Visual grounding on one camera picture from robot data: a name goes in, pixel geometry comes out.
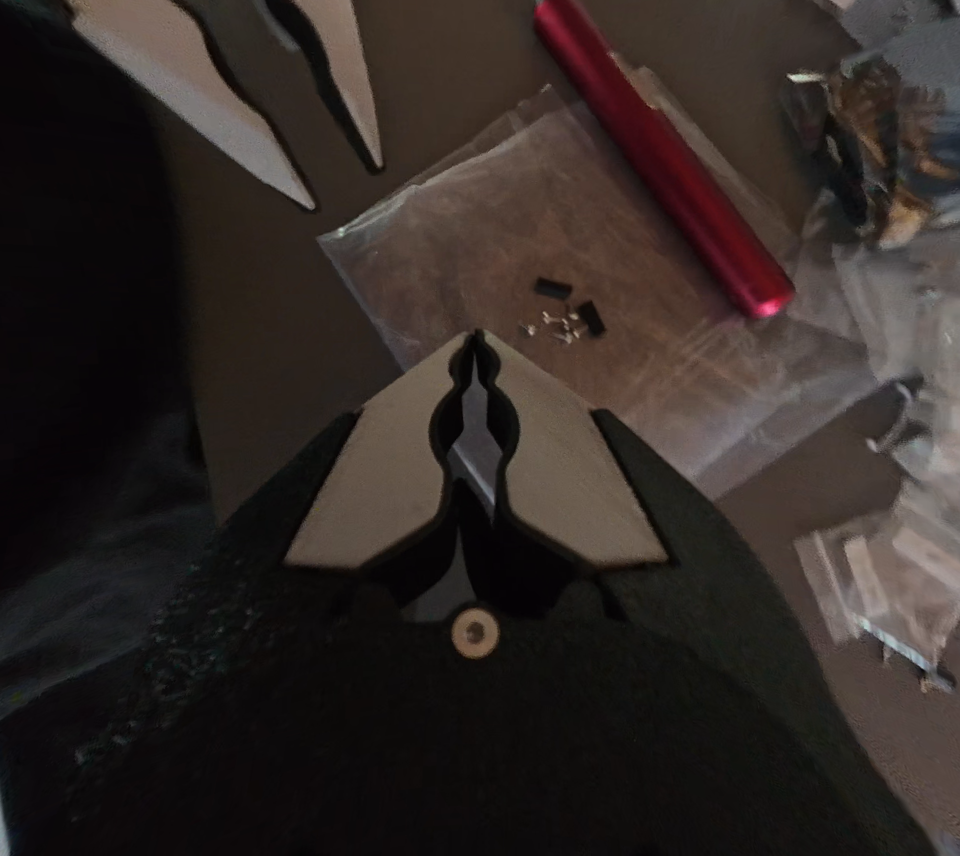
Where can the dark grey desk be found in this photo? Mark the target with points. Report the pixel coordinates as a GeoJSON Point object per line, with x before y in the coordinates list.
{"type": "Point", "coordinates": [450, 8]}

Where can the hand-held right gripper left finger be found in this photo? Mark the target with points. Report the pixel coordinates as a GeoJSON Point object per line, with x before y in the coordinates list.
{"type": "Point", "coordinates": [375, 488]}

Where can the dark foil bag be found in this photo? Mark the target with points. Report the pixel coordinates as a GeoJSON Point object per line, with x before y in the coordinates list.
{"type": "Point", "coordinates": [877, 143]}

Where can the small black plastic part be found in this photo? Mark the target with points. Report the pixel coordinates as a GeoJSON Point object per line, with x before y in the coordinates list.
{"type": "Point", "coordinates": [591, 320]}

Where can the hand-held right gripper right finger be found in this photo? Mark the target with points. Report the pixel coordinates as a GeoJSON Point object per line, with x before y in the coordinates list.
{"type": "Point", "coordinates": [577, 488]}

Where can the cluster of small screws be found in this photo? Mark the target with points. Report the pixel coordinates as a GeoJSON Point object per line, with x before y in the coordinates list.
{"type": "Point", "coordinates": [551, 327]}

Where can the pile of clear plastic bags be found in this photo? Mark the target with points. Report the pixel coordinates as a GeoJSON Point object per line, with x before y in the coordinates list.
{"type": "Point", "coordinates": [487, 248]}

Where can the dark red screwdriver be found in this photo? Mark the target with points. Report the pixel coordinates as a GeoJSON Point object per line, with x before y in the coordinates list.
{"type": "Point", "coordinates": [660, 151]}

